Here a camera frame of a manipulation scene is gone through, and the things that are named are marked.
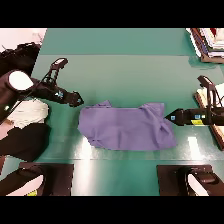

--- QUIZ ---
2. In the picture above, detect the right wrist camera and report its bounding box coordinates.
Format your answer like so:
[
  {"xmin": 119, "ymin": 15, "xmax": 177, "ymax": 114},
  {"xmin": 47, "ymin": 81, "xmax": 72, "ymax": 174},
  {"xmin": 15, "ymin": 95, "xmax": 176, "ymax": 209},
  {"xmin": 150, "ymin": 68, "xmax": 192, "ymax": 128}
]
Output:
[{"xmin": 196, "ymin": 75, "xmax": 218, "ymax": 112}]

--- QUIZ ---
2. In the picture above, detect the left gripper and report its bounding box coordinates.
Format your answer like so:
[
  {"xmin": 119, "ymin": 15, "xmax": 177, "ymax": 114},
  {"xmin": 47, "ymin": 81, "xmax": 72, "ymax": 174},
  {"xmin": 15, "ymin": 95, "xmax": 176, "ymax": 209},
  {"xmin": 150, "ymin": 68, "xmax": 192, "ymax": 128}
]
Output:
[{"xmin": 61, "ymin": 89, "xmax": 85, "ymax": 108}]

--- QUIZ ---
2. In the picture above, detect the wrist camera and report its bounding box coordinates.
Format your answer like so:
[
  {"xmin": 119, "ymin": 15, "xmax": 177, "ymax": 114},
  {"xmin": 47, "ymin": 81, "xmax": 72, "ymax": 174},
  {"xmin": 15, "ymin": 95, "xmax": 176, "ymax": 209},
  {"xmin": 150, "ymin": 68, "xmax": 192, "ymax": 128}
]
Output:
[
  {"xmin": 196, "ymin": 75, "xmax": 218, "ymax": 112},
  {"xmin": 42, "ymin": 57, "xmax": 70, "ymax": 86}
]

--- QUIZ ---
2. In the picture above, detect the white folded garment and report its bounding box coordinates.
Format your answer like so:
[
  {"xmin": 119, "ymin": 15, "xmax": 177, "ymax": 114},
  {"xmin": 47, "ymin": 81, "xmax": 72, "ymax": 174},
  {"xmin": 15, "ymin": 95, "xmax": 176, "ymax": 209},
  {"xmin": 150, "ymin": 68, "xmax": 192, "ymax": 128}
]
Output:
[{"xmin": 196, "ymin": 82, "xmax": 224, "ymax": 108}]

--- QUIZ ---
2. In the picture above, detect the stack of folded clothes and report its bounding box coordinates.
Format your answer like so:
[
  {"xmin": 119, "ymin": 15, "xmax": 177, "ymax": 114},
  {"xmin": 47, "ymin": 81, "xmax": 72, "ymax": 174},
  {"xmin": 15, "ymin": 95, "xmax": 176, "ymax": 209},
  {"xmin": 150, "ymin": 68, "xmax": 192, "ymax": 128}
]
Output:
[{"xmin": 185, "ymin": 27, "xmax": 224, "ymax": 65}]

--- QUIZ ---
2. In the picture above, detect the purple shirt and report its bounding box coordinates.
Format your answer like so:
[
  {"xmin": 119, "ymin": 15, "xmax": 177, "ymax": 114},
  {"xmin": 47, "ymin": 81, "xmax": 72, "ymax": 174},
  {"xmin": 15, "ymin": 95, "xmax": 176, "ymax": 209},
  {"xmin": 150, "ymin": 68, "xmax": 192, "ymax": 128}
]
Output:
[{"xmin": 77, "ymin": 99, "xmax": 178, "ymax": 152}]

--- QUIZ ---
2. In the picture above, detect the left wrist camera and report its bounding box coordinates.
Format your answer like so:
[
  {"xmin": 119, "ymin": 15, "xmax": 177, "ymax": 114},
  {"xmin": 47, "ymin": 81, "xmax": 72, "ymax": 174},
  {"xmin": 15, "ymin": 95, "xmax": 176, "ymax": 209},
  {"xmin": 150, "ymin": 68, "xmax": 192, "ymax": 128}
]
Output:
[{"xmin": 42, "ymin": 57, "xmax": 70, "ymax": 86}]

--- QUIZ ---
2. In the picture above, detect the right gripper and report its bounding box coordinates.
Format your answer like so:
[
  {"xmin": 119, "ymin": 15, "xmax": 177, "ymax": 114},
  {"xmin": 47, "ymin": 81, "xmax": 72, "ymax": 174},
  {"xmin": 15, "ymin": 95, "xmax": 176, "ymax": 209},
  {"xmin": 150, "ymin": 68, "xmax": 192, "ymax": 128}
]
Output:
[{"xmin": 163, "ymin": 108, "xmax": 185, "ymax": 127}]

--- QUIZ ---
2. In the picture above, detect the black garment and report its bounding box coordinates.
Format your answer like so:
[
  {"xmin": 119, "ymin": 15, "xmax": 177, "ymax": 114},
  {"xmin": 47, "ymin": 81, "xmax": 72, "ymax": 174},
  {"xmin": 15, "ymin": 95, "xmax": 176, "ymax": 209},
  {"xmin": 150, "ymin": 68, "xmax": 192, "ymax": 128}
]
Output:
[
  {"xmin": 0, "ymin": 122, "xmax": 52, "ymax": 163},
  {"xmin": 0, "ymin": 42, "xmax": 42, "ymax": 80}
]

